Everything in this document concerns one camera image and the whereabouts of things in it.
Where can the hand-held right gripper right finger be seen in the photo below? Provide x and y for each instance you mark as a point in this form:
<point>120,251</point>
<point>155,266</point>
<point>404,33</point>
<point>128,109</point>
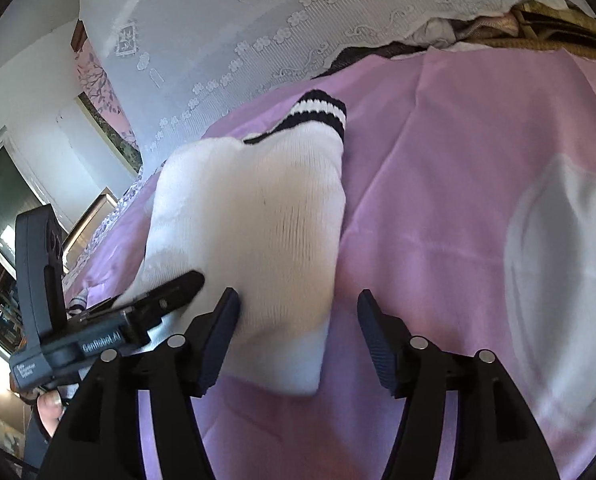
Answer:
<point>377,345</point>

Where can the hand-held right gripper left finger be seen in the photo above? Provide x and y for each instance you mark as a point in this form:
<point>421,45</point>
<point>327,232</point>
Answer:
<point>218,345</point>

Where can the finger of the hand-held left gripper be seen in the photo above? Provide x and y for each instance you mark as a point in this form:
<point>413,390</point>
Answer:
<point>178,287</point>

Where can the white black-striped knit sweater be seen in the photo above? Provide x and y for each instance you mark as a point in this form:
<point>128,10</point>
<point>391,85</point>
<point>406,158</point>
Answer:
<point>258,210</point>

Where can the person's left hand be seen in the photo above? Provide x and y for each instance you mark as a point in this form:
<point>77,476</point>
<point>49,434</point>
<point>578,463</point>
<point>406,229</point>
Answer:
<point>50,410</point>

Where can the purple floral bed sheet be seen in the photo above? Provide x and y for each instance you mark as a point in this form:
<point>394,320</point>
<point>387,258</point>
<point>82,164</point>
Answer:
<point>128,195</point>

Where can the green patterned panel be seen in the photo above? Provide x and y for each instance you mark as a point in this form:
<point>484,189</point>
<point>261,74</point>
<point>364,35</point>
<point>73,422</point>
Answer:
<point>110,132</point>

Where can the pink printed blanket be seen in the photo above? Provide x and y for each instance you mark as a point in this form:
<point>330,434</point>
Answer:
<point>427,185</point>

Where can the pink floral pillow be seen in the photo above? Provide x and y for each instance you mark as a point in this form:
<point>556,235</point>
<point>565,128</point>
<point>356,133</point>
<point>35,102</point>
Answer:
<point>95,85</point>

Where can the white lace cover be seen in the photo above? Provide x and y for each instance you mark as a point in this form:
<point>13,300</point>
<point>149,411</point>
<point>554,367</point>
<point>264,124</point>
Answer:
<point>228,25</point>

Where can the dark brown mesh cloth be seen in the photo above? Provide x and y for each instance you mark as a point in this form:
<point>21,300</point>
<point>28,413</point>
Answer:
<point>362,55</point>

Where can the beige folded cloth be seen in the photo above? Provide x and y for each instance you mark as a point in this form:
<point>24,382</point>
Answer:
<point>487,25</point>

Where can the brown woven mat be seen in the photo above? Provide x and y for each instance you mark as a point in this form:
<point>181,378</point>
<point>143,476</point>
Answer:
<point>567,35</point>

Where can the wooden frame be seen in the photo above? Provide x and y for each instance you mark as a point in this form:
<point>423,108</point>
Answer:
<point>90,215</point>

